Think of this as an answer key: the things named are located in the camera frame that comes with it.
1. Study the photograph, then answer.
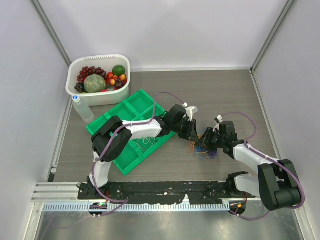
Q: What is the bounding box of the dark grape bunch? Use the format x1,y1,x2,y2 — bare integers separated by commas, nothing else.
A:
74,82,86,93

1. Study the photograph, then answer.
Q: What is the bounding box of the green lime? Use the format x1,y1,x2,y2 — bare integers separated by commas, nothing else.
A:
112,64,126,76

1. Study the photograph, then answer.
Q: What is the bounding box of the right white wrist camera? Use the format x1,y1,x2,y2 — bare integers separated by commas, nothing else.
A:
214,115,223,124

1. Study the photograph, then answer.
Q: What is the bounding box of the purple thin cable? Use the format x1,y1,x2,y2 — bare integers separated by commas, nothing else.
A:
203,149,220,161

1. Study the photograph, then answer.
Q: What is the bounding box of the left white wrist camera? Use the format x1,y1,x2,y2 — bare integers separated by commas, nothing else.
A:
182,102,198,121

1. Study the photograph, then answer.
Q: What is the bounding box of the white plastic basket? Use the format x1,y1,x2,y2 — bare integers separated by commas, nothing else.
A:
65,54,130,106

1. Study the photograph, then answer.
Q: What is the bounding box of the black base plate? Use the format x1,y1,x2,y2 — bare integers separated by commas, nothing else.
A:
76,181,253,205

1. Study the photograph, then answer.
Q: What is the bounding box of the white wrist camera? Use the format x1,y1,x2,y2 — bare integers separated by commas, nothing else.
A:
182,102,198,121
214,115,223,124

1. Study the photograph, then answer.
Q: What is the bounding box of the white thin cable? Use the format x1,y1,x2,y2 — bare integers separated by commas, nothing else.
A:
136,136,158,151

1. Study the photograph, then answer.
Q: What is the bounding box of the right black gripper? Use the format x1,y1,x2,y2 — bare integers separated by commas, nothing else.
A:
194,127,226,152

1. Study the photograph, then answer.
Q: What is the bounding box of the white slotted cable duct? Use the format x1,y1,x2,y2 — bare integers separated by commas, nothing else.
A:
42,201,230,213

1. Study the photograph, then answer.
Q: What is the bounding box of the green melon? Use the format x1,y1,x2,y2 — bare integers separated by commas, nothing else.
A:
84,74,106,94

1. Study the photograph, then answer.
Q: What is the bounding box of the clear water bottle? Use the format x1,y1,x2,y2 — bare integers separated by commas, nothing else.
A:
72,95,95,124

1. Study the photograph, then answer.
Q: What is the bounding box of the red yellow cherries bunch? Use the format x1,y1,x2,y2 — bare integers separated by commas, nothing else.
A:
104,72,128,91

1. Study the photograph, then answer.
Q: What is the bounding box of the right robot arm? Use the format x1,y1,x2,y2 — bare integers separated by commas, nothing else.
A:
196,121,305,211

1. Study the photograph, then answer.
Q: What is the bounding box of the green compartment tray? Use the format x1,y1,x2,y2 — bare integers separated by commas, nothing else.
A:
86,89,176,176

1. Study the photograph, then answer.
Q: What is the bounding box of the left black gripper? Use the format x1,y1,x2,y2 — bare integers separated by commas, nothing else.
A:
171,117,200,143

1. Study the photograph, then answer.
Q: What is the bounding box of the red grape bunch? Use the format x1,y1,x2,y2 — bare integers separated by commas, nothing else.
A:
77,66,107,83

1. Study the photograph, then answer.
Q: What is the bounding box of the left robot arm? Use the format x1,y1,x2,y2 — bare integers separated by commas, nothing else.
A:
88,103,198,200

